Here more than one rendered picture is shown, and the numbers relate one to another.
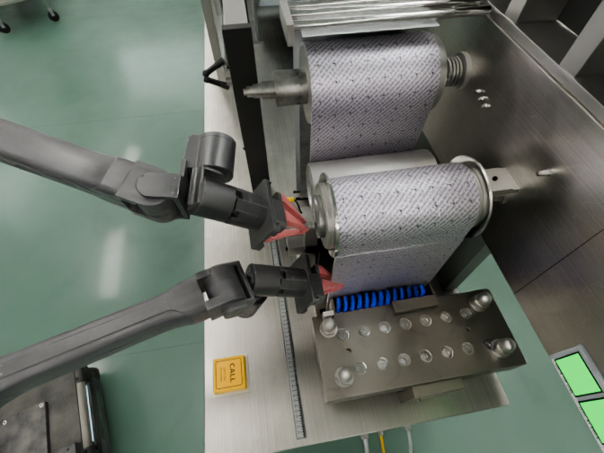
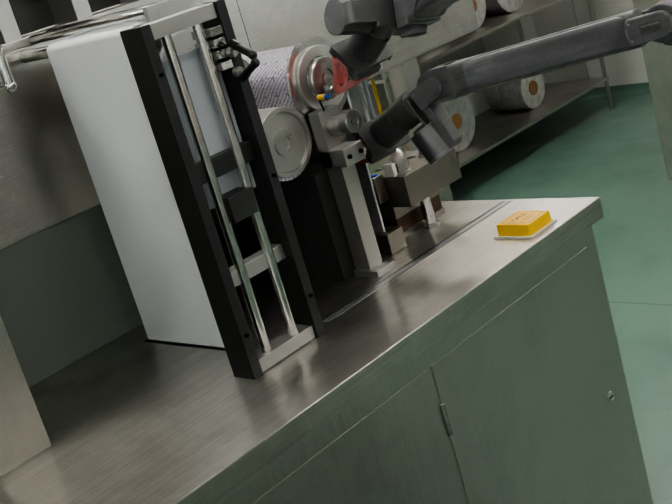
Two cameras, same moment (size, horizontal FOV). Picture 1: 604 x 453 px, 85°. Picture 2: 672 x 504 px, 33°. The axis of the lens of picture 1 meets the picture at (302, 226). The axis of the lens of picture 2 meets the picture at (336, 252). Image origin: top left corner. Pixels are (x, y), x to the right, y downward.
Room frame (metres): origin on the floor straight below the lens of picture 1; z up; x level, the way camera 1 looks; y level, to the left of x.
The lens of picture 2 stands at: (1.45, 1.56, 1.52)
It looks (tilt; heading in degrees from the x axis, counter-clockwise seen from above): 17 degrees down; 237
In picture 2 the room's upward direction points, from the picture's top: 16 degrees counter-clockwise
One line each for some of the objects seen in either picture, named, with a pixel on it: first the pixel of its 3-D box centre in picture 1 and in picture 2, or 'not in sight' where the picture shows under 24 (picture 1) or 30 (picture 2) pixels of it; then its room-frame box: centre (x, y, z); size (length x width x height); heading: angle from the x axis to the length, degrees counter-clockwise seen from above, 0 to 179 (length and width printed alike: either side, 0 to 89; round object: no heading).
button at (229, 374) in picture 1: (229, 374); (524, 223); (0.14, 0.16, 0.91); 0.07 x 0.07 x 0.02; 9
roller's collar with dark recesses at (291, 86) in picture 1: (290, 87); not in sight; (0.58, 0.02, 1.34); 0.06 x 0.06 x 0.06; 9
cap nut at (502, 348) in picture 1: (505, 345); not in sight; (0.16, -0.40, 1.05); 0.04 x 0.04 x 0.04
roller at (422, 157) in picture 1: (368, 183); (237, 146); (0.47, -0.14, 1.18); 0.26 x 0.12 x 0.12; 99
